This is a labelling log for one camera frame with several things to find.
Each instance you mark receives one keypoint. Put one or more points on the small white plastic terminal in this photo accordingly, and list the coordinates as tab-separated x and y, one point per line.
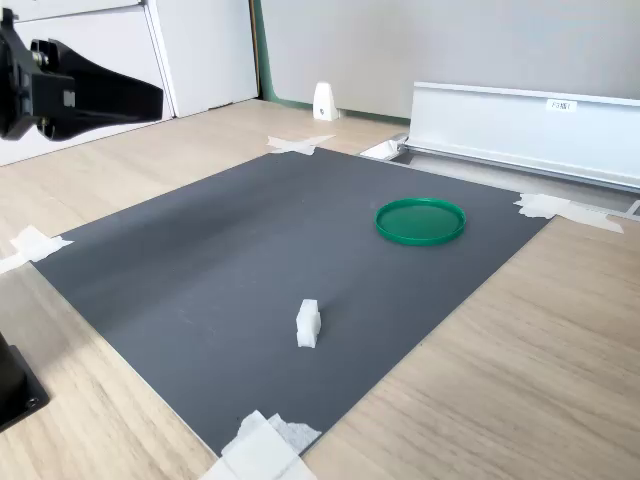
308	324

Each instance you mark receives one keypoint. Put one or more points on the round green lid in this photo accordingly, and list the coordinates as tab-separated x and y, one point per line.
421	223

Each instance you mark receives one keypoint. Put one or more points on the white cabinet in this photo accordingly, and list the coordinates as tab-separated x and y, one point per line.
200	50

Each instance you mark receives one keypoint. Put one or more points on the white tape cross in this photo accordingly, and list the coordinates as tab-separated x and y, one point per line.
297	144
542	206
35	245
260	450

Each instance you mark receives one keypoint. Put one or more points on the green partition trim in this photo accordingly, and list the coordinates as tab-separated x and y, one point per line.
267	75

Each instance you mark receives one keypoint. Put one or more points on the dark grey mat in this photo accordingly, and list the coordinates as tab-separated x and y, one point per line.
225	260

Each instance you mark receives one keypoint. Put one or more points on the silver table socket box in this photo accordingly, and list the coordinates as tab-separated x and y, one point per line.
500	125

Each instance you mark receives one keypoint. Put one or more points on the small white bracket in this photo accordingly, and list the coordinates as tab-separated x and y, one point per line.
325	102

